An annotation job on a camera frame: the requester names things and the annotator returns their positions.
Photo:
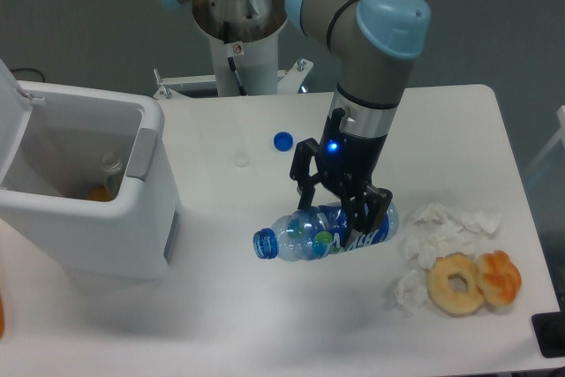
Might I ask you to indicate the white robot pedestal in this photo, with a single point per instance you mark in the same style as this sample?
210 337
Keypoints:
243 37

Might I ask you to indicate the white trash can lid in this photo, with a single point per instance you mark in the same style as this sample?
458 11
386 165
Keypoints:
17 105

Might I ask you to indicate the orange item in bin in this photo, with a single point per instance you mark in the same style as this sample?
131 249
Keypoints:
101 194

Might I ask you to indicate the large crumpled white tissue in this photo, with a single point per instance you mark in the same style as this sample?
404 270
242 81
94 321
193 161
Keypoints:
435 231

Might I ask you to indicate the black device at edge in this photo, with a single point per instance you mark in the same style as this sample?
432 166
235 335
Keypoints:
549 332

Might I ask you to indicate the clear blue plastic bottle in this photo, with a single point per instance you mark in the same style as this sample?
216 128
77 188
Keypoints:
316 233

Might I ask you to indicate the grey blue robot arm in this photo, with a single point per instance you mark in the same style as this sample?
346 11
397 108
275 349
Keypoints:
377 43

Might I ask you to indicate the white frame at right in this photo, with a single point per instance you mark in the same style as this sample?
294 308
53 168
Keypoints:
548 157

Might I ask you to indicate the blue bottle cap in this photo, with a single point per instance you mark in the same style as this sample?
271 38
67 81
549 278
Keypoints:
283 141

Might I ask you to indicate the orange object at edge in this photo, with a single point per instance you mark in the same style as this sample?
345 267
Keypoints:
2 318

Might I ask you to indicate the small crumpled white tissue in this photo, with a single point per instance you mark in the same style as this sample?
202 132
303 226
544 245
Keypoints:
410 293

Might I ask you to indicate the plain ring donut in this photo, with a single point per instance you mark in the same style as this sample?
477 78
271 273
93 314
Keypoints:
451 285

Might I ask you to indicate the glass jar in bin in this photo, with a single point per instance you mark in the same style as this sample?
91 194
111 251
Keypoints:
112 170

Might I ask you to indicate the white trash can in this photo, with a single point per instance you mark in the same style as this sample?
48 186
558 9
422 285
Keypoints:
62 150

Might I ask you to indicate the orange glazed pastry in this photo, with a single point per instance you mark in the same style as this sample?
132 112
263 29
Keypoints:
498 278

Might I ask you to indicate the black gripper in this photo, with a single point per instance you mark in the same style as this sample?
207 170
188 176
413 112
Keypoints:
344 164

